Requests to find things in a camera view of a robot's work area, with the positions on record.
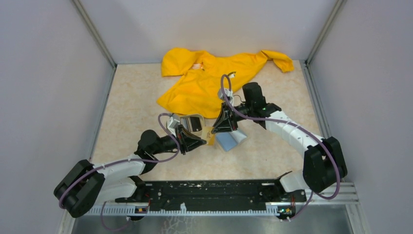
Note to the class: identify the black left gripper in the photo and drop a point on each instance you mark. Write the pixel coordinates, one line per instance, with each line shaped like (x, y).
(187, 141)

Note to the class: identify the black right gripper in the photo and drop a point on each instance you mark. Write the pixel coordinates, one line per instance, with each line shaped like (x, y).
(226, 123)

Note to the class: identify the gold credit card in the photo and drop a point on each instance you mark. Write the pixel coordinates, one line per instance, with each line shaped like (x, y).
(208, 136)

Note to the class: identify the beige card holder wallet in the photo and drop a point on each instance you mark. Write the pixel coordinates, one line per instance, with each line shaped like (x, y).
(230, 140)

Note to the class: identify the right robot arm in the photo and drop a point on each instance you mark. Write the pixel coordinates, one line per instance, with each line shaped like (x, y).
(324, 162)

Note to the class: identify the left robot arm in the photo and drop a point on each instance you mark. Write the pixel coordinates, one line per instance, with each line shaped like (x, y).
(87, 184)

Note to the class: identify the black VIP front card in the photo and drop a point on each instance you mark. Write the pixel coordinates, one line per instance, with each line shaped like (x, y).
(196, 124)

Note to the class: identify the yellow jacket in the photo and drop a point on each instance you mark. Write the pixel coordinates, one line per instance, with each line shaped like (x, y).
(196, 91)

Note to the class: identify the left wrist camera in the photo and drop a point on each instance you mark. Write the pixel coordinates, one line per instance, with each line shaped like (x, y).
(172, 123)

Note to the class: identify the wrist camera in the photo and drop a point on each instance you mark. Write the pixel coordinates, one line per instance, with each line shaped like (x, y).
(226, 94)
(172, 123)

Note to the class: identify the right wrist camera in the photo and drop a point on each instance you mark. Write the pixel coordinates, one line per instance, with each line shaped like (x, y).
(226, 94)

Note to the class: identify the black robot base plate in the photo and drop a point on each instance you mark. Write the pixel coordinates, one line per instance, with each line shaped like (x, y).
(218, 197)

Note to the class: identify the aluminium frame rail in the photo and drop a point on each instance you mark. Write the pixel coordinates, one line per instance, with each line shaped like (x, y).
(347, 196)

